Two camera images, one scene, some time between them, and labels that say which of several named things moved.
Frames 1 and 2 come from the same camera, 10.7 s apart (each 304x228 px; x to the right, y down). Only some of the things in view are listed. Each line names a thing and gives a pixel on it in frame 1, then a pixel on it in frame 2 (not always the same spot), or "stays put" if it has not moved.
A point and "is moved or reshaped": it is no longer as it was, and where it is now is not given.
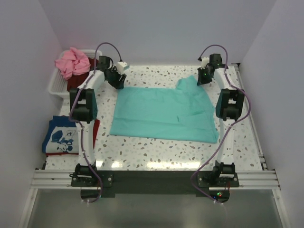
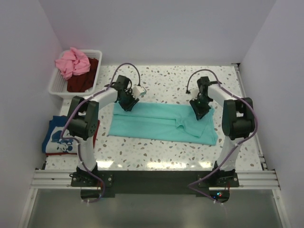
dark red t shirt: x=75 y=80 stays put
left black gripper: x=119 y=83 -> x=134 y=100
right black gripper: x=201 y=81 -> x=200 y=112
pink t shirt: x=72 y=62 stays put
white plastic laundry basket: x=58 y=86 stays put
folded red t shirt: x=97 y=125 stays put
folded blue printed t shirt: x=62 y=136 stays put
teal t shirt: x=182 y=113 is moved or reshaped
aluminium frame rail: x=265 y=179 stays put
